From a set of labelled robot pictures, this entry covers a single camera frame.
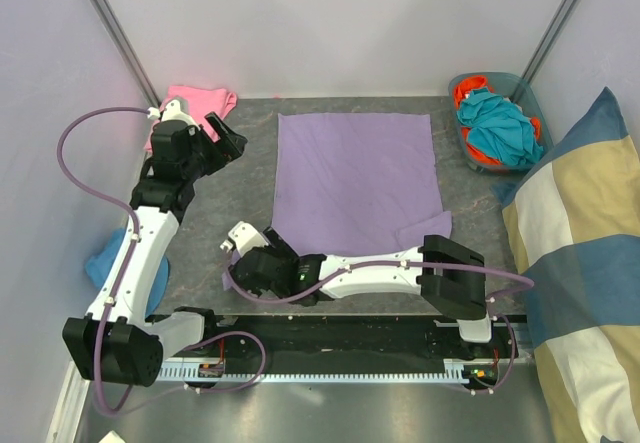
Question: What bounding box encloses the purple t shirt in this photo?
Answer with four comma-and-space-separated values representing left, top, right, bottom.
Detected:
221, 111, 454, 294

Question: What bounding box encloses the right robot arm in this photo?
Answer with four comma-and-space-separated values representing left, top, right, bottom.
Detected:
221, 222, 494, 357

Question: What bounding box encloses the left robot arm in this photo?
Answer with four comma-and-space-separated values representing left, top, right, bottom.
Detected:
62, 110, 247, 387

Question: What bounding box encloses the folded pink t shirt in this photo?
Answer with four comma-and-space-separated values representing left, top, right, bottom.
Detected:
156, 85, 238, 142

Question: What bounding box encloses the blue bucket hat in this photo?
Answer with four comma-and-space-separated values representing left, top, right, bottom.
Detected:
84, 228, 170, 316

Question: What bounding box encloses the teal t shirt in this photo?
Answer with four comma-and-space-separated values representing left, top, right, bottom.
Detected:
457, 87, 545, 172

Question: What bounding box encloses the orange t shirt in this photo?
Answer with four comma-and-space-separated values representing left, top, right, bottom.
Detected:
453, 75, 543, 164

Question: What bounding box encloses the teal laundry basket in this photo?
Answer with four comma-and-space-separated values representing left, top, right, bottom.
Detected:
448, 72, 553, 174

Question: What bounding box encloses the blue beige checked pillow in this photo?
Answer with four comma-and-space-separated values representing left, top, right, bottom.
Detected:
494, 89, 639, 442

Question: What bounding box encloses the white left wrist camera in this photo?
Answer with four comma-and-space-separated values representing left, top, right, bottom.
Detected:
146, 97, 197, 126

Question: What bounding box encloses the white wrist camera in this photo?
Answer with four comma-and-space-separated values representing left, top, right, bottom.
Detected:
146, 97, 197, 126
220, 221, 270, 257

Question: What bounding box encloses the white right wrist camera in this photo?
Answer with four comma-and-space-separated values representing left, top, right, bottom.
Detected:
220, 221, 270, 257

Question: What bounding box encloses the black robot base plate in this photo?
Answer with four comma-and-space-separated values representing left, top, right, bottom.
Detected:
217, 315, 518, 376

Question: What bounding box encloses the left aluminium frame post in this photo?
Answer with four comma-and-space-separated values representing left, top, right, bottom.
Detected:
89, 0, 161, 106

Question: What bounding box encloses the aluminium frame post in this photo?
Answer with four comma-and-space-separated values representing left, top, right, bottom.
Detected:
521, 0, 580, 84
89, 0, 161, 106

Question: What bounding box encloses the light blue cable duct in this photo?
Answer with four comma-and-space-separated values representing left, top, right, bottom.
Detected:
157, 359, 491, 384

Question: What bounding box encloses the right aluminium frame post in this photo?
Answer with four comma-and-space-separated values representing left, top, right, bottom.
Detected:
521, 0, 580, 84

